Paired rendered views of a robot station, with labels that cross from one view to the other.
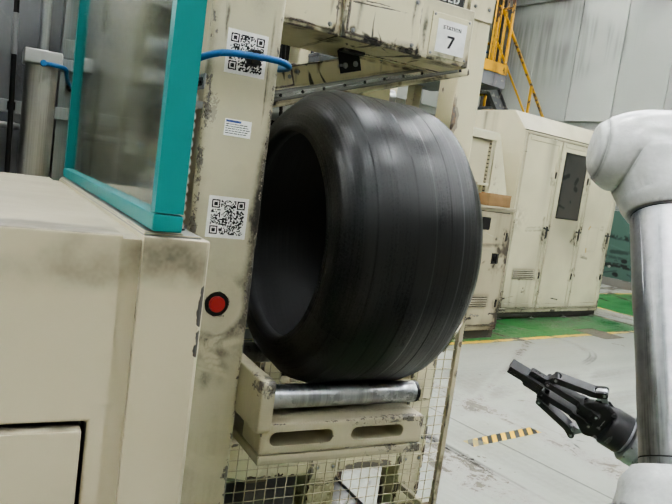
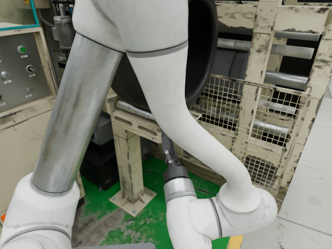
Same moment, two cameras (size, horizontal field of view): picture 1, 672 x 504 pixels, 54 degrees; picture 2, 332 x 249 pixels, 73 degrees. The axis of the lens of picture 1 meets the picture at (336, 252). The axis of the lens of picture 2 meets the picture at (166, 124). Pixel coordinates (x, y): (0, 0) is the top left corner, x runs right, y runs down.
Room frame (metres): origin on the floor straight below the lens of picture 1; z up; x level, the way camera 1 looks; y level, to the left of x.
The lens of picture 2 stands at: (0.93, -1.00, 1.42)
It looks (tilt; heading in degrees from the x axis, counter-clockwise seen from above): 31 degrees down; 64
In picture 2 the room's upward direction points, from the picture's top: straight up
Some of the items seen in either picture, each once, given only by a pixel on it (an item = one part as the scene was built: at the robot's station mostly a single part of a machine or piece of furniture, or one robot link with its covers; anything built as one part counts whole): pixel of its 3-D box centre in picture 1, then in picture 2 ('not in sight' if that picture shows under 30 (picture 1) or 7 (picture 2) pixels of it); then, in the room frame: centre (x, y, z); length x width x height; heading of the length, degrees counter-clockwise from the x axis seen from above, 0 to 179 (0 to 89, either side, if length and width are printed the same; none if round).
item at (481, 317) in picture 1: (451, 267); not in sight; (6.19, -1.10, 0.62); 0.91 x 0.58 x 1.25; 128
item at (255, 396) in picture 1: (231, 372); (134, 94); (1.30, 0.18, 0.90); 0.40 x 0.03 x 0.10; 29
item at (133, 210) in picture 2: not in sight; (133, 195); (1.25, 0.23, 0.02); 0.27 x 0.27 x 0.04; 29
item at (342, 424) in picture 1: (336, 425); (142, 122); (1.26, -0.05, 0.84); 0.36 x 0.09 x 0.06; 119
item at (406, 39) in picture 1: (347, 19); not in sight; (1.71, 0.05, 1.71); 0.61 x 0.25 x 0.15; 119
